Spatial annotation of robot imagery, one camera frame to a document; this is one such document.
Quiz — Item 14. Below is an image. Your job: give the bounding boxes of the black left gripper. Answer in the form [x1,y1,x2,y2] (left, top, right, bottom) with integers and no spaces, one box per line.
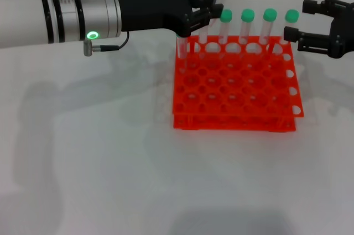
[117,0,225,39]

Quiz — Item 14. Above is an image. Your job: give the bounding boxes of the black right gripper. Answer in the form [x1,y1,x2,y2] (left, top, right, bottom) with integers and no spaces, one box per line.
[283,0,354,60]

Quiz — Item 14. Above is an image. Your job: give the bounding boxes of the orange test tube rack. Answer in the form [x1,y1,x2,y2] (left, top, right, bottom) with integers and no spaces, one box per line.
[171,35,305,131]

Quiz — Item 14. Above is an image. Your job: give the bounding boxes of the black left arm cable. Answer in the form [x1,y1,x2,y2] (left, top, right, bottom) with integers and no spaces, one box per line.
[84,30,130,58]

